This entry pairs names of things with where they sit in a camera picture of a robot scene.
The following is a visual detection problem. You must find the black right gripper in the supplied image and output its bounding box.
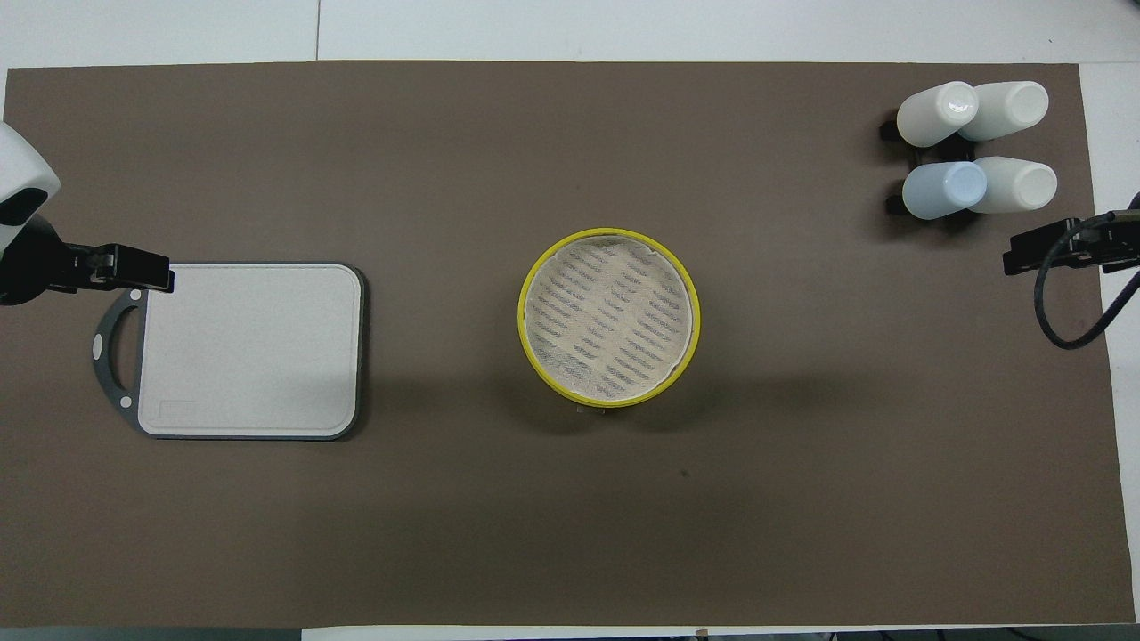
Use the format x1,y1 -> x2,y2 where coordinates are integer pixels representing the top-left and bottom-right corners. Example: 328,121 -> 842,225
1004,212 -> 1140,276

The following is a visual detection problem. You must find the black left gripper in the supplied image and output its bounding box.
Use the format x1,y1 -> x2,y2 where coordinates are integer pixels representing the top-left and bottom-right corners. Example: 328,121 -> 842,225
0,214 -> 175,306

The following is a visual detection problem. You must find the yellow rimmed bamboo steamer basket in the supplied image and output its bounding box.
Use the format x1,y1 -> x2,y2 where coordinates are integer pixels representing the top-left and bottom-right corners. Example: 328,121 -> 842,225
518,228 -> 702,409

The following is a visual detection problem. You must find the white plastic cup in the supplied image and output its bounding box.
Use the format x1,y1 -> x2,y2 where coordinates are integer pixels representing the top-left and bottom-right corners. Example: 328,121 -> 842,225
969,157 -> 1059,215
957,81 -> 1050,142
896,81 -> 981,149

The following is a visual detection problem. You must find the light blue plastic cup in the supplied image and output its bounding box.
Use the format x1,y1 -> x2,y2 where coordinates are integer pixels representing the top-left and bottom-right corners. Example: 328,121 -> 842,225
902,161 -> 989,221

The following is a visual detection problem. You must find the black cup rack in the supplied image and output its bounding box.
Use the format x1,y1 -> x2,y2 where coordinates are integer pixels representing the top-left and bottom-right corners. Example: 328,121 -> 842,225
880,111 -> 981,221

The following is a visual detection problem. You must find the white grey-rimmed cutting board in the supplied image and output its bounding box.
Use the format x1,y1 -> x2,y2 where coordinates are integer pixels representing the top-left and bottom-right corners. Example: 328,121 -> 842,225
92,261 -> 368,442

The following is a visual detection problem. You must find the brown table mat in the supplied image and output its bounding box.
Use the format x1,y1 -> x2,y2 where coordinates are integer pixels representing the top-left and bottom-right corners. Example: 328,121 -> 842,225
0,61 -> 1125,629

